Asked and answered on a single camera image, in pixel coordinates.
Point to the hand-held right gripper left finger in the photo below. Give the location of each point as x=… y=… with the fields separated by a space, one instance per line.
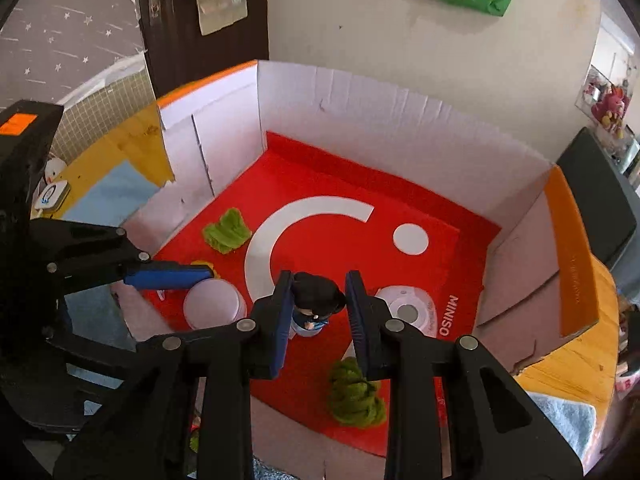
x=282 y=320

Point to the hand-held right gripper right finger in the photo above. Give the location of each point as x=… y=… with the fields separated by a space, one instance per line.
x=357 y=320

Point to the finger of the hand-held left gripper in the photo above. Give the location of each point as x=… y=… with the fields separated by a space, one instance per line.
x=167 y=277
x=90 y=355

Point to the blonde pink figurine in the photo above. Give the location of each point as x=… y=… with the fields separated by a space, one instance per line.
x=202 y=263

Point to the black-haired figurine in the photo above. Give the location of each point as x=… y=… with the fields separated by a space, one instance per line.
x=315 y=292

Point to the round white lid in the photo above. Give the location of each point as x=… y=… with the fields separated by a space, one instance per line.
x=212 y=305

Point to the pink rounded electric device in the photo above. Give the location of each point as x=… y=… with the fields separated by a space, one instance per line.
x=422 y=305

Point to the small green chenille bundle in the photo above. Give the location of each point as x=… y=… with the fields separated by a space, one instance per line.
x=227 y=232

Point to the large green chenille bundle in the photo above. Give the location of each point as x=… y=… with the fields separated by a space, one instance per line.
x=352 y=400

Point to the orange cardboard box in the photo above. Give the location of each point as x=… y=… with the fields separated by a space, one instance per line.
x=350 y=110

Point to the white snowman plush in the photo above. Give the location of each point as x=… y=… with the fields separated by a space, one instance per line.
x=54 y=169

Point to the white square gadget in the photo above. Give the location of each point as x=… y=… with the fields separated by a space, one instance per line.
x=52 y=195

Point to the red printed paper liner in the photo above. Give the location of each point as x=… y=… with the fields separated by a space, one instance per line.
x=325 y=240

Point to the blue fluffy towel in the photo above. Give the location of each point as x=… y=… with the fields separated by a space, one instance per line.
x=115 y=195

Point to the dark brown door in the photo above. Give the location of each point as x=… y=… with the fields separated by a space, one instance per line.
x=210 y=60

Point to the side table with dark cloth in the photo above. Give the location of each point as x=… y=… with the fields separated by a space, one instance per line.
x=595 y=200

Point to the pink rabbit plush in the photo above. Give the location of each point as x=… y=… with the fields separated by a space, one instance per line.
x=610 y=107

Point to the wall mirror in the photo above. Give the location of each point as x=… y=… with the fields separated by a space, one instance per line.
x=590 y=90

